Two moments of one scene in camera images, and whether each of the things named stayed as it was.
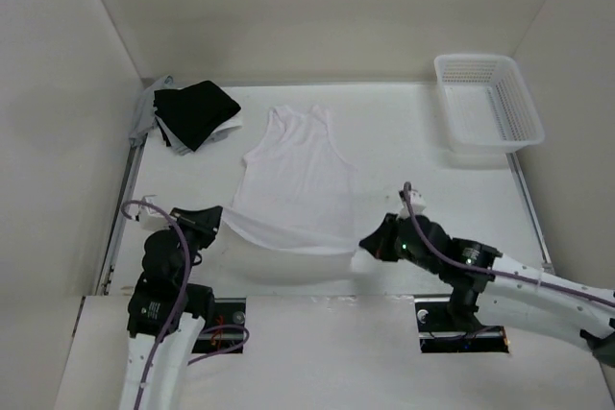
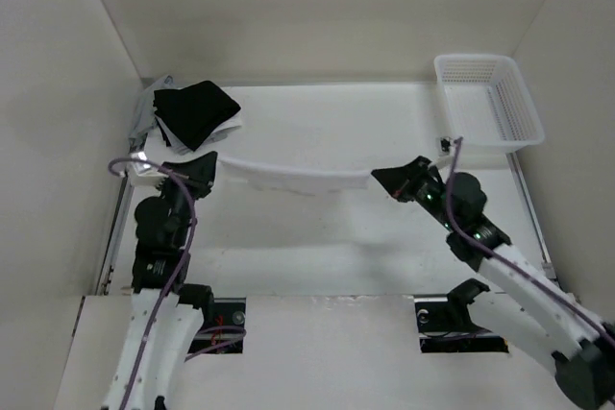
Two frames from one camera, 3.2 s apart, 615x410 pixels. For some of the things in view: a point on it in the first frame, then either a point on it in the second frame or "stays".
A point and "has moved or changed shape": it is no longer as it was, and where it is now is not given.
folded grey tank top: [145, 120] stays
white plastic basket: [487, 108] stays
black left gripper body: [197, 233] -> [198, 185]
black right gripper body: [391, 247] -> [418, 183]
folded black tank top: [194, 113] stays
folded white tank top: [181, 146] stays
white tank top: [295, 190] has moved or changed shape
